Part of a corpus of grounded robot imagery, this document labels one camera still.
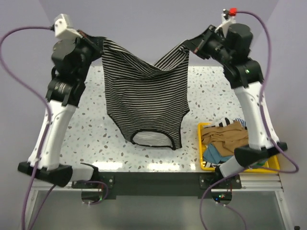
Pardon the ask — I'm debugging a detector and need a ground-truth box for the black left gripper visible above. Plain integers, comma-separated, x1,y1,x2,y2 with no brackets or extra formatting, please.
70,29,105,81

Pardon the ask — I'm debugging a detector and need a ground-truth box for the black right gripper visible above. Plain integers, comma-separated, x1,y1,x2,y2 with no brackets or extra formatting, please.
184,25,233,66

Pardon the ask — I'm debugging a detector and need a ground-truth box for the black white striped tank top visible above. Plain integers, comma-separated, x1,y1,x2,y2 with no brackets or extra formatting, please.
102,38,189,150

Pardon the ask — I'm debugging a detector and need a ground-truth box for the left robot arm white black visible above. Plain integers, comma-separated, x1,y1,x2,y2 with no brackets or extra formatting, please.
17,30,104,188

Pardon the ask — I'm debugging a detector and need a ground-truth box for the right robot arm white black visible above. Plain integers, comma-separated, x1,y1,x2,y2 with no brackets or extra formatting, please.
184,23,287,188

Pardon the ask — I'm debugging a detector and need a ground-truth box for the navy white striped tank top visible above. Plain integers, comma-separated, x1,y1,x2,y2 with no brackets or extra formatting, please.
207,117,248,130

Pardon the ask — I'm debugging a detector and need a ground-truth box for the tan tank top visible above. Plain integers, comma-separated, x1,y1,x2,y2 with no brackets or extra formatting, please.
201,121,248,157

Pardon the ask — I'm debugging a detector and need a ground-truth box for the blue tank top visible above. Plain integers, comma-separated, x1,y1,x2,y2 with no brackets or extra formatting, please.
203,143,232,164

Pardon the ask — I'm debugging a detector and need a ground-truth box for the green tank top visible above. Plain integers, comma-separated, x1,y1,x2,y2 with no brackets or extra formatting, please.
254,161,266,168

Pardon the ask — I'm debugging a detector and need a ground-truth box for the yellow plastic bin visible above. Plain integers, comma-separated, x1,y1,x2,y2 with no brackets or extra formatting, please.
197,123,280,176

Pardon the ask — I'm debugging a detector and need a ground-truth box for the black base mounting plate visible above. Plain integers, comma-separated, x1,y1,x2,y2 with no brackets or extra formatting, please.
71,171,243,201

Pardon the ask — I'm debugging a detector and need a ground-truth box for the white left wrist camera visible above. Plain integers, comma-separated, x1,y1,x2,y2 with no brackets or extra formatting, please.
54,13,82,40

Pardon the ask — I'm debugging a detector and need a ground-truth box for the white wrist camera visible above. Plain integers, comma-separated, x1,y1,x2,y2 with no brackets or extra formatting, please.
54,13,82,40
214,8,237,36

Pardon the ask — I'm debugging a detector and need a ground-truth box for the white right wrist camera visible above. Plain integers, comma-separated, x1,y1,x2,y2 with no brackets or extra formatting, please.
214,8,237,36

